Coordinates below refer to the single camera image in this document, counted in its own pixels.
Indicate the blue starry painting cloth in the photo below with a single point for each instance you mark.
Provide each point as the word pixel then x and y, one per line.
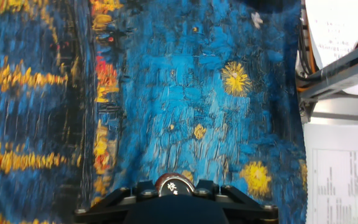
pixel 182 93

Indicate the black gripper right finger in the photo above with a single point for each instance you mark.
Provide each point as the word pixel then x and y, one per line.
pixel 244 205

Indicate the printed paper sheet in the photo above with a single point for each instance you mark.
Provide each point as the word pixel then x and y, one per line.
pixel 337 186

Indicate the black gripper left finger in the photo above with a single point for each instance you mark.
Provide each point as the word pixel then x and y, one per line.
pixel 117 202

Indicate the small white scrap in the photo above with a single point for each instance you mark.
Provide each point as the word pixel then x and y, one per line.
pixel 256 19

